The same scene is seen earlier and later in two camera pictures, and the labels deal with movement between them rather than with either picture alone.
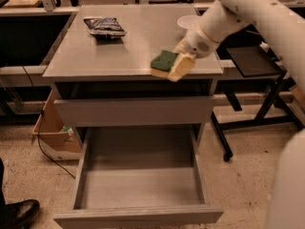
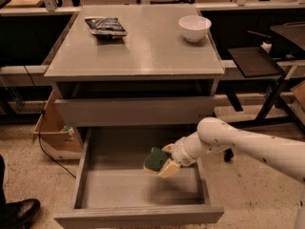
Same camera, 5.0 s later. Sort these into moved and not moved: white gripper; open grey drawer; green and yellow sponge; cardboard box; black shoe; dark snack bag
Moved: green and yellow sponge; white gripper
Not moved: dark snack bag; black shoe; cardboard box; open grey drawer
